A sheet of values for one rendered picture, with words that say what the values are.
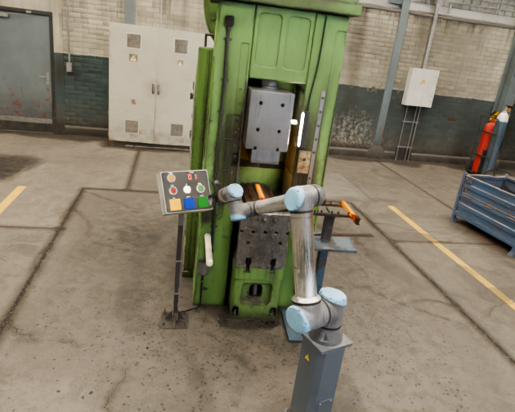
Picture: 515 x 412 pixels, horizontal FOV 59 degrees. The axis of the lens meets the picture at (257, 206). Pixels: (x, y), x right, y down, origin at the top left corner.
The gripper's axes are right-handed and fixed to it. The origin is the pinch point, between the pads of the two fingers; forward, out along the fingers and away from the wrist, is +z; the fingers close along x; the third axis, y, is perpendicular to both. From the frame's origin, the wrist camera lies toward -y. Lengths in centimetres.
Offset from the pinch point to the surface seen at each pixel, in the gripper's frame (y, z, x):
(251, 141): -36, -9, 34
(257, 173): -23, 42, 68
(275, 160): -21, -9, 51
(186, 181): -14.4, 11.0, -9.4
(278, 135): -37, -18, 51
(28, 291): 41, 143, -100
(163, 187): -11.1, 11.0, -26.0
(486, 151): -78, 241, 755
